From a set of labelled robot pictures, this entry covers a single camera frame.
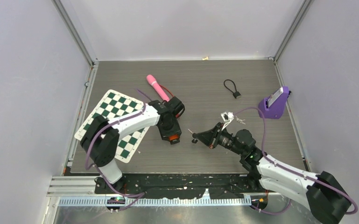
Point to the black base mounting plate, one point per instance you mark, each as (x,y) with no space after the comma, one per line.
(182,186)

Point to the green white chessboard mat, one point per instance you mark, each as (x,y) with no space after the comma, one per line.
(115,104)

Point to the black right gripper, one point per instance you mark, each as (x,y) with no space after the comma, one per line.
(209,138)

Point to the black headed keys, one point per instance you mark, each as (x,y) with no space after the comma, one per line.
(194,140)

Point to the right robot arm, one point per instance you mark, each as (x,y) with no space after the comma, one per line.
(320,193)

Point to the red cable padlock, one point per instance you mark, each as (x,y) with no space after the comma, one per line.
(167,91)

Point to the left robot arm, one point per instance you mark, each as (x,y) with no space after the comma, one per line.
(102,138)

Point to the black cable padlock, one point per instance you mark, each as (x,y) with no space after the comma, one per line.
(236,94)

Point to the pink toy microphone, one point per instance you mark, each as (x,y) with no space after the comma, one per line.
(153,82)

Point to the small silver keys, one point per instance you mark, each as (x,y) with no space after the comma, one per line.
(241,121)

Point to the orange black padlock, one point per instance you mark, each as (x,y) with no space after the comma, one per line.
(174,139)

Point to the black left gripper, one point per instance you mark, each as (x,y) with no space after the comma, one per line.
(174,130)

